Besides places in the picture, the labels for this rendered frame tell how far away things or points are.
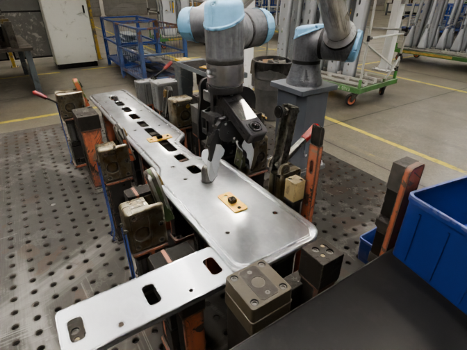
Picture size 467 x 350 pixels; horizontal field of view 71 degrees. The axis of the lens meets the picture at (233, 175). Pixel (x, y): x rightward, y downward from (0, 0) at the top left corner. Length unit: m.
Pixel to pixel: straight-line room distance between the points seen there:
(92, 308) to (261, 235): 0.34
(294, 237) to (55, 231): 0.90
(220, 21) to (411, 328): 0.58
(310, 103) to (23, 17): 7.64
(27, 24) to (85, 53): 1.31
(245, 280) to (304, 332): 0.11
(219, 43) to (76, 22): 7.25
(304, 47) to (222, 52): 0.79
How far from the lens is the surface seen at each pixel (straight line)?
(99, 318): 0.60
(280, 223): 0.74
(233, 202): 0.78
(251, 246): 0.67
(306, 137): 0.86
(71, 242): 1.26
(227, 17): 0.64
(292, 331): 0.52
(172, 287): 0.61
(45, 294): 1.12
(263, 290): 0.52
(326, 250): 0.57
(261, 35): 0.73
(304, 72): 1.42
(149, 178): 0.71
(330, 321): 0.54
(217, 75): 0.66
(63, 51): 7.85
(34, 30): 8.59
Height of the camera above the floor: 1.45
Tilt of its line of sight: 30 degrees down
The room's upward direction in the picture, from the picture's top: straight up
